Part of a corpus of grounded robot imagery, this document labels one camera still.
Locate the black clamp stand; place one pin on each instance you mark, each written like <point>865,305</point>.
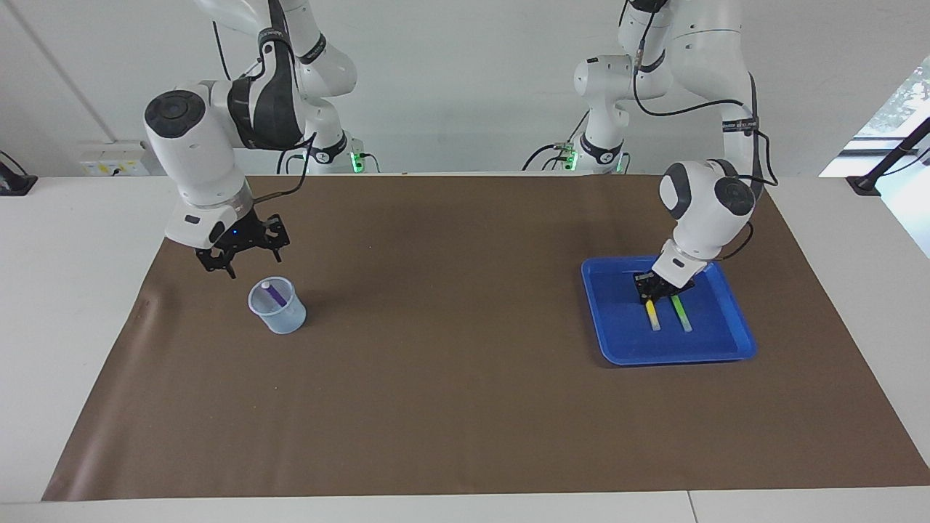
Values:
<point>864,185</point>

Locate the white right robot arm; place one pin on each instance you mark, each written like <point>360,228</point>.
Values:
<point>196,160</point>

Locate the yellow marker pen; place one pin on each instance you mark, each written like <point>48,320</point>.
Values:
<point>653,316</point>

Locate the purple marker pen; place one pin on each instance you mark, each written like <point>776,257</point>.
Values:
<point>272,292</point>

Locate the brown paper table mat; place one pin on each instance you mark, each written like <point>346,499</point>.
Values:
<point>465,407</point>

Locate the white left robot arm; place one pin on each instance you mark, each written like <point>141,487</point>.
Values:
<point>701,211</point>

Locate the window with greenery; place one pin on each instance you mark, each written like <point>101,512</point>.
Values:
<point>908,94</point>

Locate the black table mount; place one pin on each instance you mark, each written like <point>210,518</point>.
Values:
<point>14,185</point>

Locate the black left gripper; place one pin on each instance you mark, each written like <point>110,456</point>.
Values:
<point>649,285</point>

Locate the blue plastic tray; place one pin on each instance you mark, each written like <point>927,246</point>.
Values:
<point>712,341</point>

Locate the translucent plastic cup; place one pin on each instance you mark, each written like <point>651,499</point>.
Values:
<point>283,323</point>

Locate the green marker pen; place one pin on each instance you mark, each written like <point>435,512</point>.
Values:
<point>681,312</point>

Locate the white wall socket box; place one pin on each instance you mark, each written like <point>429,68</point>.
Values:
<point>109,160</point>

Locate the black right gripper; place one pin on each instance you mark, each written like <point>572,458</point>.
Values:
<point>240,234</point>

